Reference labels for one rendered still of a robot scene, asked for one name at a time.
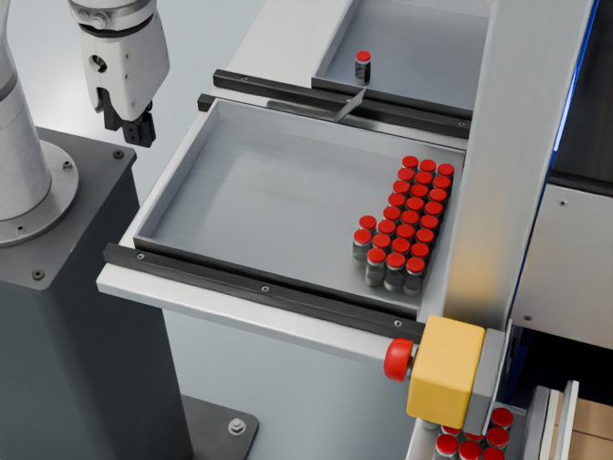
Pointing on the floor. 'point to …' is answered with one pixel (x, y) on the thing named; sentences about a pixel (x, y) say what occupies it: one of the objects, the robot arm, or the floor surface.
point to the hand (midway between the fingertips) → (138, 128)
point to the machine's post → (510, 151)
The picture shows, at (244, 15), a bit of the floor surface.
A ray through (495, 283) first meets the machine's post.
